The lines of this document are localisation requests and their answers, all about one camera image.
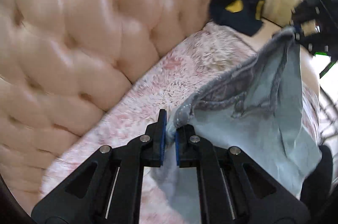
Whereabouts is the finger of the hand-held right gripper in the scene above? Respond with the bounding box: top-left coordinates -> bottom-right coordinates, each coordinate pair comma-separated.
292,0 -> 324,25
294,24 -> 329,55

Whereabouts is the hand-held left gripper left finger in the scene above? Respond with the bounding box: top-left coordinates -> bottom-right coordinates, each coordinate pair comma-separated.
31,109 -> 167,224

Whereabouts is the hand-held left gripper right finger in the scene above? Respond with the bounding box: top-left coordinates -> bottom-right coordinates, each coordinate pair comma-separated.
175,124 -> 311,224

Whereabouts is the light blue sweatshirt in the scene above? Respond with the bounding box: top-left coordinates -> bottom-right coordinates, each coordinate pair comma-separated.
152,26 -> 321,224

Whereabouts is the pink floral blanket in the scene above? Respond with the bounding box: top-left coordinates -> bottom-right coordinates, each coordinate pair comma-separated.
40,22 -> 321,224

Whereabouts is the pink tufted leather sofa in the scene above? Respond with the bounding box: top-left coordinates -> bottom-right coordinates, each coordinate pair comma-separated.
0,0 -> 321,203

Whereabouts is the person's black clothing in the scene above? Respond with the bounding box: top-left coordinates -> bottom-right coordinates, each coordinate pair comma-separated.
301,145 -> 334,205

